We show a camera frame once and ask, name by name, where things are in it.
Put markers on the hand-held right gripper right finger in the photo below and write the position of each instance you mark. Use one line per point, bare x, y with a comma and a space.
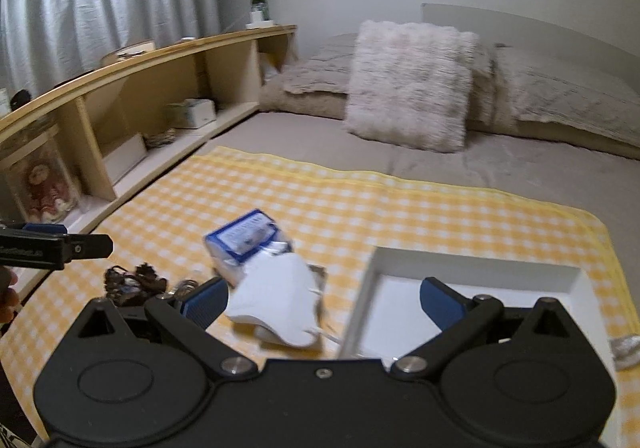
440, 300

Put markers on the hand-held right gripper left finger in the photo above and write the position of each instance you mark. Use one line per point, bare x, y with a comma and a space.
207, 304

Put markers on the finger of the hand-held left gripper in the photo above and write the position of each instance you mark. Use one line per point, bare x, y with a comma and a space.
45, 228
92, 246

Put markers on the white face mask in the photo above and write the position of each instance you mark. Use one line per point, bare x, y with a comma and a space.
272, 300

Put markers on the blue and white packet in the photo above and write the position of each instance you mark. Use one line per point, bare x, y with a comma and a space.
242, 235

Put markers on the silver foil sachet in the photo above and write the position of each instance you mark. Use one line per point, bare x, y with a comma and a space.
625, 352

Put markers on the person's left hand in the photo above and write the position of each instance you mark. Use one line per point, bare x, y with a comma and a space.
7, 298

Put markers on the small metal object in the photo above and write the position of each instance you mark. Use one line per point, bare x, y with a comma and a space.
185, 287

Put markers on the glass jar with teddy bear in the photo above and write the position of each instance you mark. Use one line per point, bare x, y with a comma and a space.
42, 178

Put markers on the dark brown scrunchie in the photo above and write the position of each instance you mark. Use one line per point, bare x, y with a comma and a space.
135, 282

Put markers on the small woven basket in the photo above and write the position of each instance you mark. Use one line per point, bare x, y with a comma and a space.
160, 138

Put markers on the small black object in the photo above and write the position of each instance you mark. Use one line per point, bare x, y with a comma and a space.
20, 99

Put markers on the yellow checked mat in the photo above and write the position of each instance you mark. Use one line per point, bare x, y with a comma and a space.
310, 208

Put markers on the bed with taupe sheet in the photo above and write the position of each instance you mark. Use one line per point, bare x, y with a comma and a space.
500, 168

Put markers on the white tissue box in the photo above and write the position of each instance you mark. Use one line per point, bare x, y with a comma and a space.
195, 113

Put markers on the wooden bedside shelf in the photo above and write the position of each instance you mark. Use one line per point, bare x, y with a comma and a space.
150, 78

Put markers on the fluffy cream cushion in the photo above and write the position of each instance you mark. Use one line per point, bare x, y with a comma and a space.
410, 88

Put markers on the grey curtain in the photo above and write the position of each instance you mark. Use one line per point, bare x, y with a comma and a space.
100, 15

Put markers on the beige quilted pillow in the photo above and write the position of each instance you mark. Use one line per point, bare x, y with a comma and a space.
560, 93
320, 65

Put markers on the white power strip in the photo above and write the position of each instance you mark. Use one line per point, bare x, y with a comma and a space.
262, 24

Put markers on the green glass bottle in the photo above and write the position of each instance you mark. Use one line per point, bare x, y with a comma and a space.
258, 0

